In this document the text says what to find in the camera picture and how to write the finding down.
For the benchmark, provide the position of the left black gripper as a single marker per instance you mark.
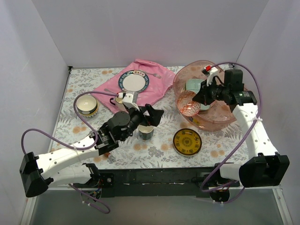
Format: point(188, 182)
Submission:
point(145, 116)

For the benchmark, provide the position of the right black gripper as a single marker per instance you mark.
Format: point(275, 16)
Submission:
point(206, 94)

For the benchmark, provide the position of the red patterned bowl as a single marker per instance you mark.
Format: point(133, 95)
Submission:
point(186, 105)

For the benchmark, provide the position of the dark teal dotted bowl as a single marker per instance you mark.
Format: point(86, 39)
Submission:
point(86, 103)

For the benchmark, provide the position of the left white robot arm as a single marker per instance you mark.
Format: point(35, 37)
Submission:
point(39, 172)

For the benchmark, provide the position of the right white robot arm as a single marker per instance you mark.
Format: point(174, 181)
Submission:
point(265, 167)

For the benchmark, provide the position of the pink transparent plastic bin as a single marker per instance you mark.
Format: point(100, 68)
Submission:
point(218, 116)

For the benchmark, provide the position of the dark green mug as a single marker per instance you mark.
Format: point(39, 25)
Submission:
point(146, 132)

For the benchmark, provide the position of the cream mug black rim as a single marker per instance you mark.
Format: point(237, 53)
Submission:
point(117, 101)

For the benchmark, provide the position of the pink satin cloth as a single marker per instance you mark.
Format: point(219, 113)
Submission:
point(157, 87)

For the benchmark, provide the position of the yellow patterned plate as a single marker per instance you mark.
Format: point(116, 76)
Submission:
point(187, 142)

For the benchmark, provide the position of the green rimmed white plate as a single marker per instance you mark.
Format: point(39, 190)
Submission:
point(134, 80)

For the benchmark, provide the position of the silver fork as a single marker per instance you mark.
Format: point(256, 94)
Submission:
point(155, 75)

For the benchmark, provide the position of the striped white bowl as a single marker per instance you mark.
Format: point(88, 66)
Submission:
point(88, 114)

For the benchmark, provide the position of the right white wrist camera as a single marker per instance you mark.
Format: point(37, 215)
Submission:
point(210, 72)

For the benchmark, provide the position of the wooden handled metal scraper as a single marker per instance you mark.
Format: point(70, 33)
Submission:
point(110, 157)

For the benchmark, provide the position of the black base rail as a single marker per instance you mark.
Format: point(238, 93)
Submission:
point(156, 182)

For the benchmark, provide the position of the aluminium frame rail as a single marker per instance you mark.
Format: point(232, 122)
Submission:
point(158, 204)

